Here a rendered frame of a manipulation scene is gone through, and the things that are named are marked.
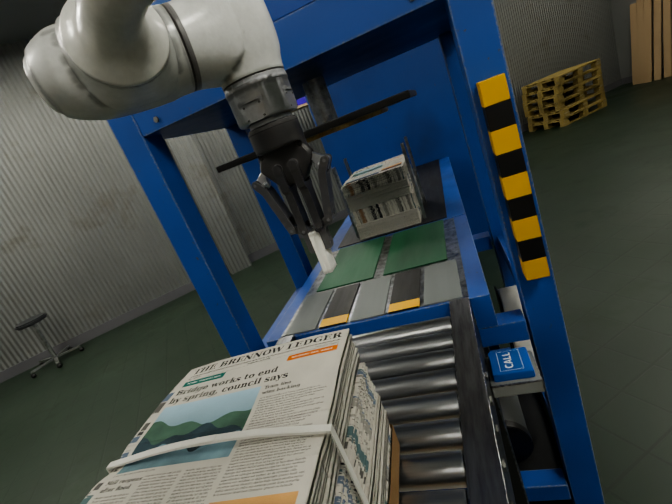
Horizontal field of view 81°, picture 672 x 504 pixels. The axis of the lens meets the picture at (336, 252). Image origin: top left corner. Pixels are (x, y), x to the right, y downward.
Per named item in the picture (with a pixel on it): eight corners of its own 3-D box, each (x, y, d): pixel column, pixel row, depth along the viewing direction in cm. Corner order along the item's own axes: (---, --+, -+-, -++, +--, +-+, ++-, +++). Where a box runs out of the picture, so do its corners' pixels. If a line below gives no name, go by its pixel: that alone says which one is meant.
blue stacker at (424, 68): (520, 234, 317) (451, -50, 259) (370, 272, 359) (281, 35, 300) (493, 191, 453) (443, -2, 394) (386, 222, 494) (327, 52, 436)
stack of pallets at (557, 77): (568, 113, 738) (560, 70, 716) (609, 104, 669) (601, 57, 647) (526, 132, 705) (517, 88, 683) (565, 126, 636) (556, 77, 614)
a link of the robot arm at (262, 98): (270, 65, 49) (288, 113, 50) (293, 69, 57) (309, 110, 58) (211, 94, 52) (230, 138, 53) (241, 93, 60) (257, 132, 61)
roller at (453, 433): (476, 457, 62) (467, 433, 61) (231, 478, 77) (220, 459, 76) (472, 432, 67) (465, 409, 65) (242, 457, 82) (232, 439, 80)
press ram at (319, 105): (336, 120, 120) (320, 75, 116) (315, 128, 122) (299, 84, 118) (340, 118, 126) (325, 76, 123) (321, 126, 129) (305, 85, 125)
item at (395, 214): (423, 222, 169) (404, 164, 161) (358, 240, 178) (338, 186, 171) (424, 200, 203) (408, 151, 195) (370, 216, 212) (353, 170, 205)
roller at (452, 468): (480, 495, 56) (472, 469, 55) (215, 510, 71) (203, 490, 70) (477, 465, 61) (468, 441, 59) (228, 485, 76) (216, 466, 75)
